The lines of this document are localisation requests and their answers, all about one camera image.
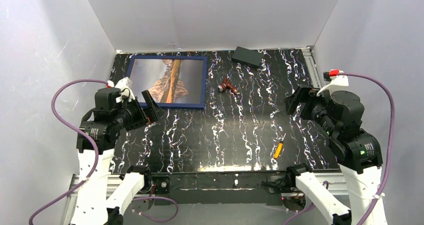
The aluminium rail right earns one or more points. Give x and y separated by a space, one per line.
311 66

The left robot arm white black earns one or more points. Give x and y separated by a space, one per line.
115 110

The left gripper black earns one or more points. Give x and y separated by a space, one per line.
142 110

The red brown small tool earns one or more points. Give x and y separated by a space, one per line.
226 85

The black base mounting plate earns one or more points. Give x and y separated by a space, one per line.
225 187

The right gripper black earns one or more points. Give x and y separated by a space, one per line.
305 101

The blue photo frame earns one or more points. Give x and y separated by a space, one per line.
174 82

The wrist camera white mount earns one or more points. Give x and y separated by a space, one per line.
123 86
336 82

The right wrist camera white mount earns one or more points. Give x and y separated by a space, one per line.
336 82

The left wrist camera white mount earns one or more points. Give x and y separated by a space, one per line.
123 86

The black rectangular box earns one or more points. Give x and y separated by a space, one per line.
248 57

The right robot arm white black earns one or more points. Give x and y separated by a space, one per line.
358 154

